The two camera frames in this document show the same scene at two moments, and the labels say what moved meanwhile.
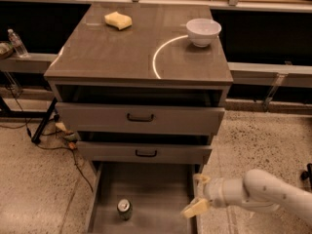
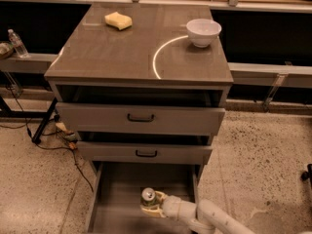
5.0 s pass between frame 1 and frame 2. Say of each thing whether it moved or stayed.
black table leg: stayed
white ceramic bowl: stayed
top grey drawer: stayed
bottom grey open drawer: stayed
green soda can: moved
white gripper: moved
